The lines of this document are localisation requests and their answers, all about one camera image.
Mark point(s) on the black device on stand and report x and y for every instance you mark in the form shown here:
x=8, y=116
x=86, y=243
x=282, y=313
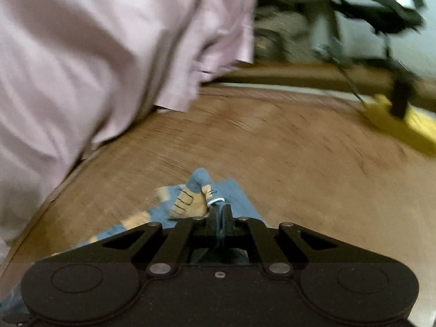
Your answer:
x=388, y=16

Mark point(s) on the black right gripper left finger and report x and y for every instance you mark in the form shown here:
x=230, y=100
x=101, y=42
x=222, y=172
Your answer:
x=160, y=252

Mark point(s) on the black power adapter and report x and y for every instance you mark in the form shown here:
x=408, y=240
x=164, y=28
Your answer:
x=403, y=89

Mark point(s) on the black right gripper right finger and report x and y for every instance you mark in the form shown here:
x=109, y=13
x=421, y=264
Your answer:
x=281, y=251

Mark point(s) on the pink satin bed sheet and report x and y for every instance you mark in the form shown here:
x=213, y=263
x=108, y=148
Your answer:
x=77, y=73

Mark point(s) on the yellow power strip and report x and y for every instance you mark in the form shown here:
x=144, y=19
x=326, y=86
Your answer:
x=416, y=129

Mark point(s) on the blue car print pants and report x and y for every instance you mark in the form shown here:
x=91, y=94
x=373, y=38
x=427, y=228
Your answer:
x=188, y=200

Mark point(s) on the brown patterned handbag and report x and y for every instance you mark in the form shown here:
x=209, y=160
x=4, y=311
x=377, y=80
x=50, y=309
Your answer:
x=282, y=37

